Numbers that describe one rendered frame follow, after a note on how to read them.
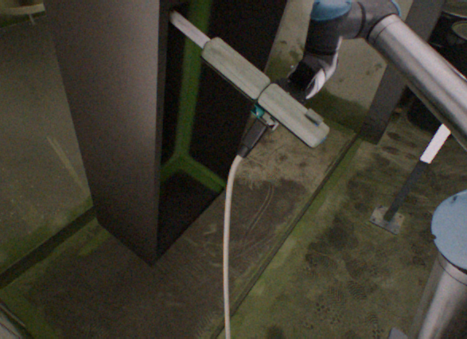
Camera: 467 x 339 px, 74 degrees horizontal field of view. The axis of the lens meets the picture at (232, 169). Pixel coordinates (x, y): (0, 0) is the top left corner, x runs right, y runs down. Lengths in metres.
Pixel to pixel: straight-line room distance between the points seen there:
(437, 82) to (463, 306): 0.43
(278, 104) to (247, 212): 1.64
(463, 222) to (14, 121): 2.05
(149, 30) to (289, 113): 0.30
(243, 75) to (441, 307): 0.56
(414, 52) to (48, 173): 1.92
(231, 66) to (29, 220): 1.72
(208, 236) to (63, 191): 0.94
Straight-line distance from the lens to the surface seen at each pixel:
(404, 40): 0.87
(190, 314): 1.88
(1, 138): 2.13
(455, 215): 0.60
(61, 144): 2.19
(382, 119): 3.01
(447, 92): 0.78
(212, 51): 0.68
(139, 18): 0.65
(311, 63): 0.72
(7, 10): 1.90
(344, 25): 0.88
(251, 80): 0.65
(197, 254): 2.03
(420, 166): 2.17
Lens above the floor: 1.80
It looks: 45 degrees down
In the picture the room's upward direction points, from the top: 3 degrees clockwise
